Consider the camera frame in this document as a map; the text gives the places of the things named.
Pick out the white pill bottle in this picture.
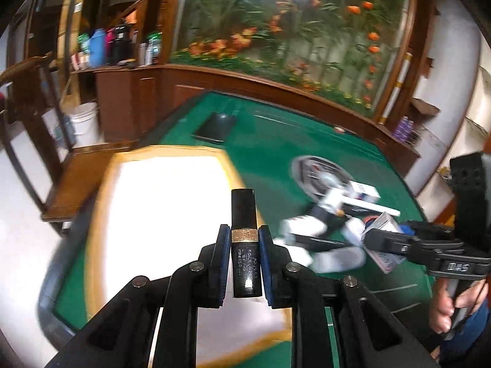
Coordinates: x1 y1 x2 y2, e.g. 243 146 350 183
310 247 366 273

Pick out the black lipstick tube gold band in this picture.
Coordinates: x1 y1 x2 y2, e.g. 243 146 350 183
230 189 262 298

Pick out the white marker pen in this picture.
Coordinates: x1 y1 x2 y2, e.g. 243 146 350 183
319 189 400 217

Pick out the person's right hand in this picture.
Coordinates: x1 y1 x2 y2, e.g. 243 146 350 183
429 278 489 334

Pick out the playing card box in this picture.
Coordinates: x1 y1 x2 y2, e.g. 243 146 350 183
362 213 408 274

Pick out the wooden armchair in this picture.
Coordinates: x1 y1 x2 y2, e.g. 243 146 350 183
1 52 136 236

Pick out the flower mural panel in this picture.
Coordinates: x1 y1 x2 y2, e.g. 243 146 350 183
170 0 411 117

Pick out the white plastic bucket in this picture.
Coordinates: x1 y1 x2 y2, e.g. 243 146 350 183
69 102 100 147

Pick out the black phone on table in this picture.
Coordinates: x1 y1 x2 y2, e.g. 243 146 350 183
193 112 237 144

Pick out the wooden cabinet counter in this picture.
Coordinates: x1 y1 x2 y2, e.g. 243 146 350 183
71 62 421 177

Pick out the black thermos flask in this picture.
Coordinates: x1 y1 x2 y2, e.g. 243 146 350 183
110 23 132 65

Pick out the blue thermos jug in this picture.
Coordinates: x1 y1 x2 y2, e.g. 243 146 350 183
89 28 106 67

